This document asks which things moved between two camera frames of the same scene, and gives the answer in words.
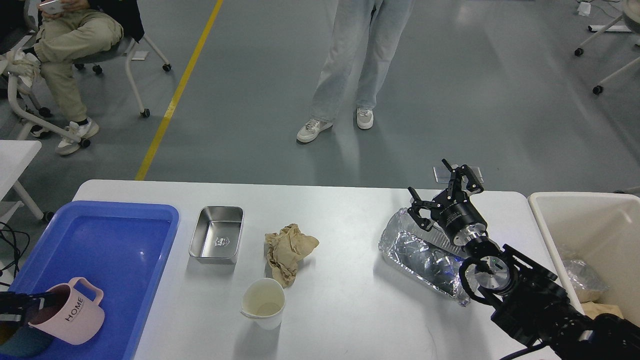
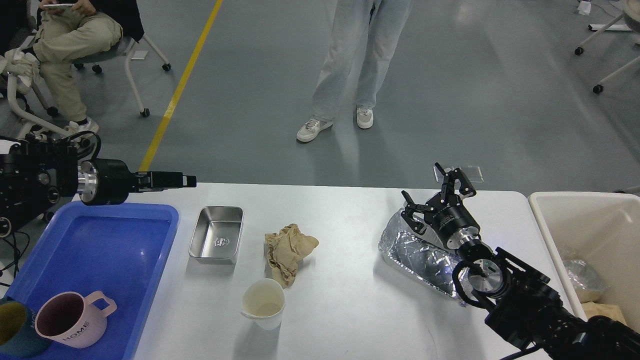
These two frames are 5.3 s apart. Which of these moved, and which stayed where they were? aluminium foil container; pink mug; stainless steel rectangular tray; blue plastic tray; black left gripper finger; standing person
Moved: pink mug; black left gripper finger
Stayed: stainless steel rectangular tray; blue plastic tray; aluminium foil container; standing person
